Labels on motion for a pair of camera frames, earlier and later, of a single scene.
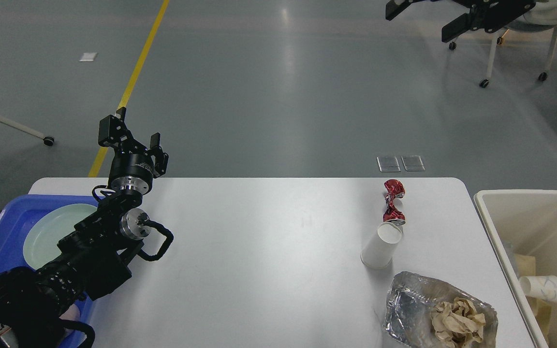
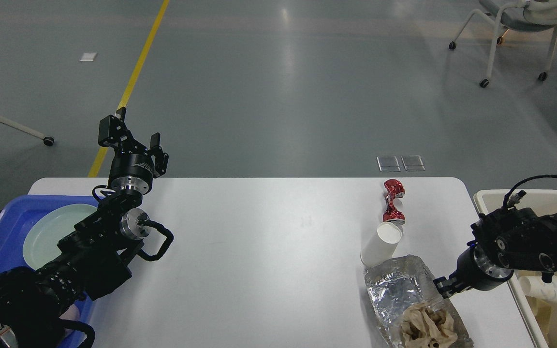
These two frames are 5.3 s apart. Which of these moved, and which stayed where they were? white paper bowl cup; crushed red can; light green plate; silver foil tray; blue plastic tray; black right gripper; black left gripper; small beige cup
Moved: silver foil tray; black right gripper
Stayed: white paper bowl cup; small beige cup; blue plastic tray; black left gripper; crushed red can; light green plate
